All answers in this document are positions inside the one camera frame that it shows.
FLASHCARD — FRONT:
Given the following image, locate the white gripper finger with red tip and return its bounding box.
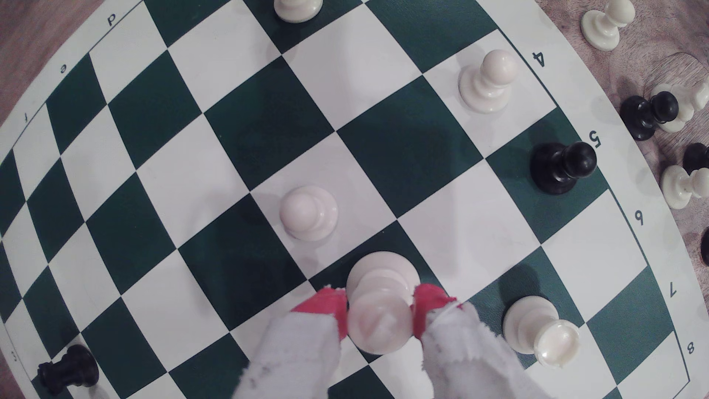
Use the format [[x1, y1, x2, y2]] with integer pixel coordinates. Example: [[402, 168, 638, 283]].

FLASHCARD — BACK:
[[232, 285, 350, 399], [411, 284, 555, 399]]

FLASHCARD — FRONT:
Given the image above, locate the white chess rook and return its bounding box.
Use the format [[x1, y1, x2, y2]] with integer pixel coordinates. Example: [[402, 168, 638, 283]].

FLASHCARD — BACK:
[[502, 295, 582, 369]]

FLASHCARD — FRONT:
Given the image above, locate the green white chess board mat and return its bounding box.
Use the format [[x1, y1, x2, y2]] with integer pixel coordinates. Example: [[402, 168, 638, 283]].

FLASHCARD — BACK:
[[0, 0, 709, 399]]

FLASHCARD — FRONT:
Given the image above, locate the black chess piece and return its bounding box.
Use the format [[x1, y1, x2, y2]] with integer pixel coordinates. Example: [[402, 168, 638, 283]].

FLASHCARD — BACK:
[[682, 142, 709, 174]]

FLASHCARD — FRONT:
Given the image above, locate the white chess pawn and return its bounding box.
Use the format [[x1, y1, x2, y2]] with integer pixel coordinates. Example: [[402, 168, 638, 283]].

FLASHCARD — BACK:
[[458, 49, 520, 114], [278, 185, 339, 242], [580, 0, 636, 52], [274, 0, 323, 24], [660, 164, 709, 210]]

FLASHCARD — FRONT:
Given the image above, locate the tall white chess piece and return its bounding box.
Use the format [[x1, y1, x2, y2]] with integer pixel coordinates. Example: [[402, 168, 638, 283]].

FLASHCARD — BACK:
[[346, 250, 422, 356]]

